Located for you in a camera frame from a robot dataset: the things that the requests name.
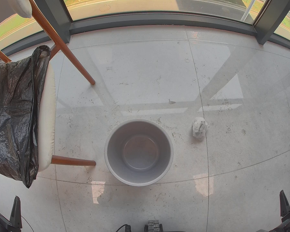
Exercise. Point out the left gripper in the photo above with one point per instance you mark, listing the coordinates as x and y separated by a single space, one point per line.
0 222

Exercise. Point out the grey trash bin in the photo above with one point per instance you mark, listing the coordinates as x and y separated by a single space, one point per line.
138 151

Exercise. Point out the crumpled white paper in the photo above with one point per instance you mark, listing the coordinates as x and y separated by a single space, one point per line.
199 128

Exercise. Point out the black plastic bag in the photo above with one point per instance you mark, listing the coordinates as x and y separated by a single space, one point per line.
12 110

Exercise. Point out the window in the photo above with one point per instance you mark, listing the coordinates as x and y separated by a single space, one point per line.
145 6

